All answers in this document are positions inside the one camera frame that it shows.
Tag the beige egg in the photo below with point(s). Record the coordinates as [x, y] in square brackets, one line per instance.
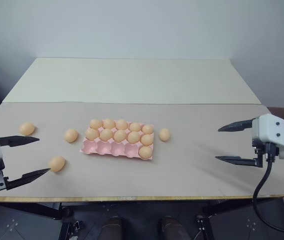
[96, 123]
[135, 127]
[57, 163]
[165, 134]
[145, 152]
[27, 128]
[71, 135]
[121, 124]
[92, 134]
[146, 139]
[133, 137]
[120, 136]
[109, 123]
[147, 129]
[106, 134]

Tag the black panel with white marks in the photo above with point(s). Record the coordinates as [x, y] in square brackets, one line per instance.
[242, 222]

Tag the pink egg tray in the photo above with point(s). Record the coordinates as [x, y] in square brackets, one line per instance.
[117, 149]

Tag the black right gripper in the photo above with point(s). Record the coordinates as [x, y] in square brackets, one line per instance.
[259, 152]

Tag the brown rounded shape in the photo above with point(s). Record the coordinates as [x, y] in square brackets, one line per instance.
[173, 228]
[112, 228]

